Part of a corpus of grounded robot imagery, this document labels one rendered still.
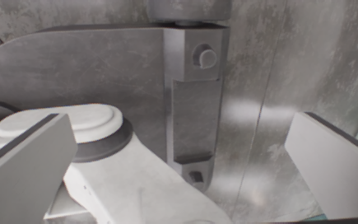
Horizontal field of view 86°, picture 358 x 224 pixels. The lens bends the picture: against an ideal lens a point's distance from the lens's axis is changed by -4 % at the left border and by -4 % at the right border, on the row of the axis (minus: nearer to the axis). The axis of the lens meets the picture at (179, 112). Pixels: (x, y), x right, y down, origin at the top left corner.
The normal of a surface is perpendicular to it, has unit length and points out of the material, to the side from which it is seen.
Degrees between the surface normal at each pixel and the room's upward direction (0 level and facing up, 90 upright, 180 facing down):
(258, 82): 0
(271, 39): 0
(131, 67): 0
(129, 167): 90
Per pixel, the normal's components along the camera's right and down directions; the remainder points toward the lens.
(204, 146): 0.22, 0.47
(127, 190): 0.01, -0.88
